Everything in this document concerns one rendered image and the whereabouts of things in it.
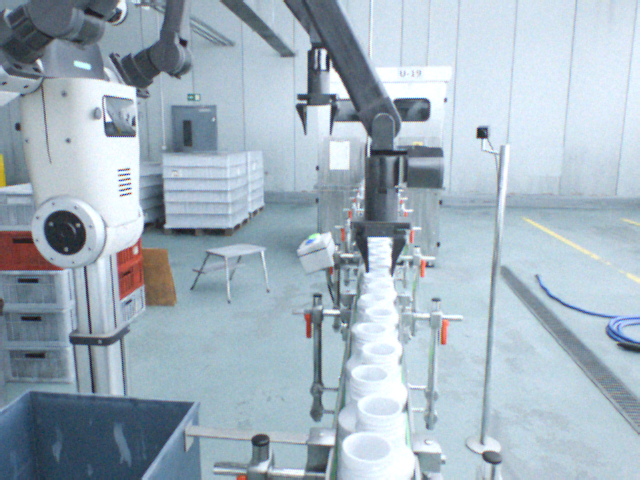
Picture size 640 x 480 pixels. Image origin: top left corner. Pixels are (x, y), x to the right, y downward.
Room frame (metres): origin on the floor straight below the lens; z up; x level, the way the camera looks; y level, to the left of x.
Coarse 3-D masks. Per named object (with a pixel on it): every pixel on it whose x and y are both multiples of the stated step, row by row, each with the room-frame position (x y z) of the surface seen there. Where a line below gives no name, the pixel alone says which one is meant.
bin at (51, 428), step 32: (0, 416) 0.75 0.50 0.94; (32, 416) 0.82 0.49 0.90; (64, 416) 0.82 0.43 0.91; (96, 416) 0.81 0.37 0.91; (128, 416) 0.80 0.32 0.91; (160, 416) 0.79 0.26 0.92; (192, 416) 0.75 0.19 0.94; (0, 448) 0.75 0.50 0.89; (32, 448) 0.82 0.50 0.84; (64, 448) 0.82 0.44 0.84; (96, 448) 0.81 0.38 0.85; (128, 448) 0.80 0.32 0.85; (160, 448) 0.79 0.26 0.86; (192, 448) 0.76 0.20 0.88
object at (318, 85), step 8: (312, 72) 1.30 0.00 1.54; (320, 72) 1.30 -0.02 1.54; (328, 72) 1.31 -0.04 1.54; (312, 80) 1.30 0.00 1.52; (320, 80) 1.30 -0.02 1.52; (328, 80) 1.31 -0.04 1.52; (312, 88) 1.30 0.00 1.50; (320, 88) 1.30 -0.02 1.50; (328, 88) 1.31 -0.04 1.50; (296, 96) 1.30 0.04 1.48; (304, 96) 1.30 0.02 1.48; (336, 96) 1.29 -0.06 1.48
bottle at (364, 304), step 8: (368, 296) 0.69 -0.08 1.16; (376, 296) 0.69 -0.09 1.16; (384, 296) 0.68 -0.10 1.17; (360, 304) 0.68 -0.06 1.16; (368, 304) 0.66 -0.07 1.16; (376, 304) 0.66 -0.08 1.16; (384, 304) 0.67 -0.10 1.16; (360, 312) 0.67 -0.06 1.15; (360, 320) 0.67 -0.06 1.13; (352, 328) 0.68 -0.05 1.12; (352, 336) 0.67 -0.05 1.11; (352, 344) 0.67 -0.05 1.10; (352, 352) 0.67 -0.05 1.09
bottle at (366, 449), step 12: (360, 432) 0.35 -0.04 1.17; (348, 444) 0.34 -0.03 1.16; (360, 444) 0.35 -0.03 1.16; (372, 444) 0.34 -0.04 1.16; (384, 444) 0.34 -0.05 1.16; (348, 456) 0.32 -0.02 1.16; (360, 456) 0.35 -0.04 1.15; (372, 456) 0.34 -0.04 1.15; (384, 456) 0.34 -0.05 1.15; (348, 468) 0.32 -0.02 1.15; (360, 468) 0.31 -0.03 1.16; (372, 468) 0.31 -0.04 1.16; (384, 468) 0.32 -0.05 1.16
